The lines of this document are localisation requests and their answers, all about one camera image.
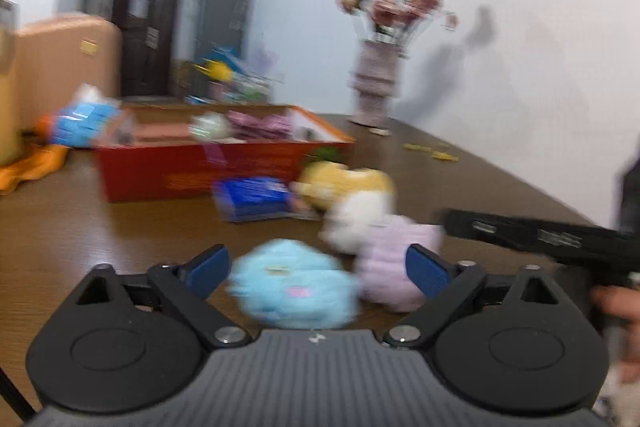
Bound dark brown door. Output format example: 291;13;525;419
112;0;184;98

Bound blue wet wipes pack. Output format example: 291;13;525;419
52;84;124;148

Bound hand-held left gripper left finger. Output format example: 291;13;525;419
70;244;250;350

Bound yellow bag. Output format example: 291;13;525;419
195;62;234;80

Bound blue plastic item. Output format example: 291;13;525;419
210;47;242;68

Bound thin black rod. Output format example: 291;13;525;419
0;364;37;423

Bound pink ceramic vase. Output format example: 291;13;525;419
348;39;404;128

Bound pink plush toy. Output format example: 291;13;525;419
354;214;444;311

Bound orange and black strap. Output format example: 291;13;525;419
0;142;69;196

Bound yellow plush toy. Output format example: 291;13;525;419
295;161;396;210

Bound white plush toy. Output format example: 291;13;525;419
320;192;396;256

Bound red cardboard box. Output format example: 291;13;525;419
95;104;357;204

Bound blue plush toy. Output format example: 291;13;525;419
227;239;362;329

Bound grey refrigerator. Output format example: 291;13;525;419
192;0;256;72

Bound pink satin pouch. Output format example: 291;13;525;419
227;111;292;140

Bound scattered yellow crumbs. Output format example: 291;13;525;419
402;142;459;163

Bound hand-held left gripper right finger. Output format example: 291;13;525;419
384;243;566;350

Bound person's right hand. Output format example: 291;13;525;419
590;284;640;383

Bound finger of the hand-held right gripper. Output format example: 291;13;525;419
444;208;532;254

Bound peach ribbed suitcase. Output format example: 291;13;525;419
15;13;124;142

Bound blue tissue packet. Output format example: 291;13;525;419
212;176;296;223

